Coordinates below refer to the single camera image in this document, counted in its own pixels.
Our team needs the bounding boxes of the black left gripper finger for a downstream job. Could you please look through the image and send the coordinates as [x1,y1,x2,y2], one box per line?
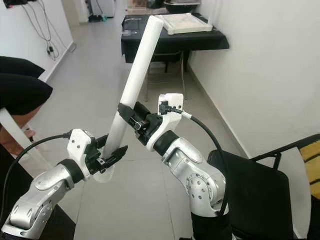
[100,145,129,170]

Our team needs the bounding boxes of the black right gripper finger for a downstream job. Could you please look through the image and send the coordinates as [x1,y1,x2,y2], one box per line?
[117,101,143,132]

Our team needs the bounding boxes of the white plastic children table top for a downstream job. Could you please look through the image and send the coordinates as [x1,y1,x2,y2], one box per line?
[154,12,214,36]

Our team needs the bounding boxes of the black tablecloth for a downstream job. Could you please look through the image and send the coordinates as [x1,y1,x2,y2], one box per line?
[121,14,231,65]

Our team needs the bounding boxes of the person leg black shorts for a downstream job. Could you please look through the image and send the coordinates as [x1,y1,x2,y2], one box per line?
[0,74,53,146]
[0,56,46,80]

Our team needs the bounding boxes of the green mop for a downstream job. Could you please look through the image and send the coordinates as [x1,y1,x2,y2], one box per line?
[87,14,108,23]

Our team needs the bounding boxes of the black folding chair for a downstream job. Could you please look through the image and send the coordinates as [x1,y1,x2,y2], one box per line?
[207,132,320,240]

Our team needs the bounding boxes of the yellow cushion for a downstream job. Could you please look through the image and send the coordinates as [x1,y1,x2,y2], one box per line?
[300,140,320,186]

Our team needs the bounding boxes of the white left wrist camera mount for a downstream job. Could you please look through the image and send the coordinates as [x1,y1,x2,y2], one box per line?
[68,128,95,182]

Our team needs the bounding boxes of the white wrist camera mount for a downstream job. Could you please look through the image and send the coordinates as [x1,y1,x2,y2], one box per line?
[146,93,185,151]
[68,128,95,182]

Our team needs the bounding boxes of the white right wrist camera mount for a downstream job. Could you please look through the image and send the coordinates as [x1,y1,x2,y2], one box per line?
[146,93,185,151]

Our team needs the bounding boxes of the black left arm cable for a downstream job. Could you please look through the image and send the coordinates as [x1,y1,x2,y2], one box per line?
[0,131,73,216]

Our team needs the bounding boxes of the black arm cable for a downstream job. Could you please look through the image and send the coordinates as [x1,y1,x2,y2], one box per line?
[162,102,231,216]
[0,131,73,216]

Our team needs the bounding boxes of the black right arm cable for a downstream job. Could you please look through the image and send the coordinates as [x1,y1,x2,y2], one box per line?
[162,102,231,216]

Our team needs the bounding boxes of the white chair frame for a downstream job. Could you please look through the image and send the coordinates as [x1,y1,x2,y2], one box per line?
[0,107,51,171]

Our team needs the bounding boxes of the thin black wall cable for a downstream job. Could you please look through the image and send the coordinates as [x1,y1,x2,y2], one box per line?
[35,5,61,57]
[25,6,55,55]

